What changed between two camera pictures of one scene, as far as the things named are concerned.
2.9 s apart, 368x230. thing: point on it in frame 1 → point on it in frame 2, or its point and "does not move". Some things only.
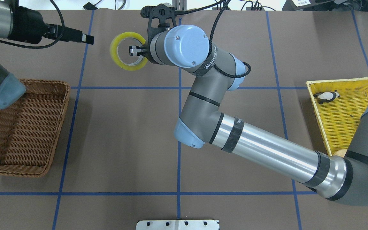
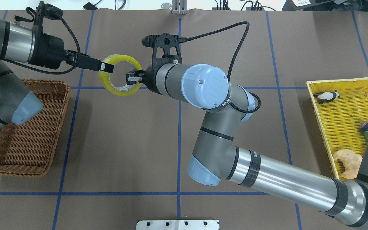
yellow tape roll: [113, 50] → [104, 76]
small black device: [89, 6] does not move
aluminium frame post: [179, 5] does not move
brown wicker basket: [21, 138] does not move
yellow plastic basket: [339, 103] does not move
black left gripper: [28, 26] → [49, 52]
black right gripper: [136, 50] → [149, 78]
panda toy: [326, 97] does not move
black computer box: [329, 5] does not move
